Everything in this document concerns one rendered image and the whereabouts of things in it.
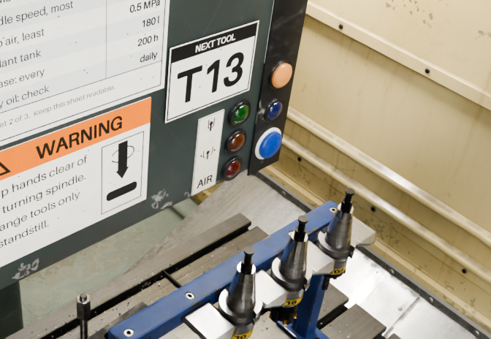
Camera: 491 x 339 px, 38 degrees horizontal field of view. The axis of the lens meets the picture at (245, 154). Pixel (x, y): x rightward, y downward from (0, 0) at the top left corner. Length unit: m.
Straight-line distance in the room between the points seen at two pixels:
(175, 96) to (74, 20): 0.13
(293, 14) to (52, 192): 0.26
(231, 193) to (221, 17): 1.32
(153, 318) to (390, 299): 0.79
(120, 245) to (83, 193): 1.48
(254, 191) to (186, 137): 1.25
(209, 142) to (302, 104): 1.06
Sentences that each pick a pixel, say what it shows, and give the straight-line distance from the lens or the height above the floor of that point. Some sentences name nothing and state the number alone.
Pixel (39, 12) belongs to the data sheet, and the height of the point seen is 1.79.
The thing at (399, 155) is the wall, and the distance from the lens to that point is 1.57.
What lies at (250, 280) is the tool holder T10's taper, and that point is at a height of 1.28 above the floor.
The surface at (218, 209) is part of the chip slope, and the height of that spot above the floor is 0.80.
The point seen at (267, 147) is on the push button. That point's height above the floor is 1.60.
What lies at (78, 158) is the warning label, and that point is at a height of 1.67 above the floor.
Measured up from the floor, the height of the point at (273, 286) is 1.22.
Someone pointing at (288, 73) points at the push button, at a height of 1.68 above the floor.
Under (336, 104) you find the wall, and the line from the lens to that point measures 1.63.
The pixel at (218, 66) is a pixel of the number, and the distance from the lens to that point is 0.61.
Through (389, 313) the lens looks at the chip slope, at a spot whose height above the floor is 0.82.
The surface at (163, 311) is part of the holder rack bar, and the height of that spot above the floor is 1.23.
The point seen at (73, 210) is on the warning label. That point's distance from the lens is 0.59.
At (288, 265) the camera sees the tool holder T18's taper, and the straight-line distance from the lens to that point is 1.09.
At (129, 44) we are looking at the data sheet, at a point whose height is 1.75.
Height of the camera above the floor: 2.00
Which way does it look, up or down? 36 degrees down
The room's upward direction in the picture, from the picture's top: 9 degrees clockwise
